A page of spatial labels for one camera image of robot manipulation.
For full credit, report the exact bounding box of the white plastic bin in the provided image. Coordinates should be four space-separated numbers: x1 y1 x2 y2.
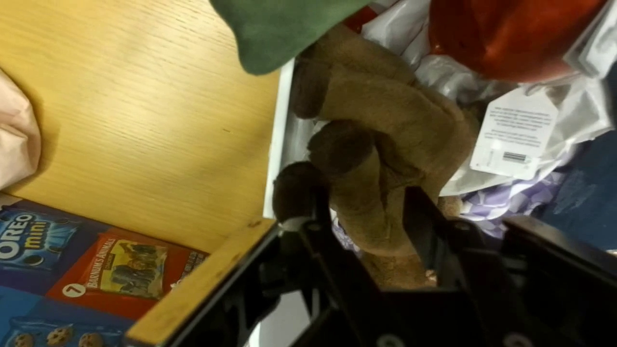
247 57 336 347

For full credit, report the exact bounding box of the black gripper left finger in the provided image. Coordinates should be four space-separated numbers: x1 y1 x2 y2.
170 190 384 347

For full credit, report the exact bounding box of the brown moose plush toy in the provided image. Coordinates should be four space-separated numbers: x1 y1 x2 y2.
272 22 482 292

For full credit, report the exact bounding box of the blue snack variety box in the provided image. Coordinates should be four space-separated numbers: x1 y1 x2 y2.
0 194 280 347

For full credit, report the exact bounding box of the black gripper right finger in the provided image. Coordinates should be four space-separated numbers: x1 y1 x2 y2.
384 188 617 347

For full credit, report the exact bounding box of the navy blue cloth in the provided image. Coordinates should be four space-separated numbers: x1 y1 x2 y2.
548 128 617 254

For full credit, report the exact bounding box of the purple patterned cloth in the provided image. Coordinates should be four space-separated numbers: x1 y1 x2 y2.
457 167 571 240

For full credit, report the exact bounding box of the peach shirt orange print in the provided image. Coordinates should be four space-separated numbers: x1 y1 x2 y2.
0 65 45 192

